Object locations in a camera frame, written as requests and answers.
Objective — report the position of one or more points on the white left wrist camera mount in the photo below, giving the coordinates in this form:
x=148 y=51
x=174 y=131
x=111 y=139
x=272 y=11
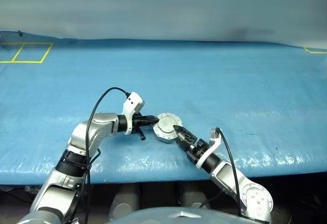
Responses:
x=134 y=101

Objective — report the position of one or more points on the grey rounded shape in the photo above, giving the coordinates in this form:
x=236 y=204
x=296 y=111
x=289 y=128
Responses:
x=191 y=196
x=124 y=203

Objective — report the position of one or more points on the round silver metal part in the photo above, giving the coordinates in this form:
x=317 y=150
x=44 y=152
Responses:
x=167 y=125

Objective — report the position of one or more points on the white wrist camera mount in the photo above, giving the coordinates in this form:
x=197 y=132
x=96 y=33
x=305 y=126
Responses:
x=214 y=134
x=134 y=101

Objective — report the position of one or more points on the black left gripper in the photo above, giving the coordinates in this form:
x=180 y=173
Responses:
x=138 y=123

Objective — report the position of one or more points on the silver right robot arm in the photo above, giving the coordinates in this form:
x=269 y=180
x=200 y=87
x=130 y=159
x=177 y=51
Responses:
x=255 y=196

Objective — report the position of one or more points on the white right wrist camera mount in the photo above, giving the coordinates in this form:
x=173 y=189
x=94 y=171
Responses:
x=214 y=134

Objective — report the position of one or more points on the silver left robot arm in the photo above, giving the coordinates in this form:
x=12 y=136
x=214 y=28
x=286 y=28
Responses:
x=99 y=127

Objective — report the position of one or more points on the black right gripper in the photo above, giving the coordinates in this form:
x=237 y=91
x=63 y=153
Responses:
x=198 y=151

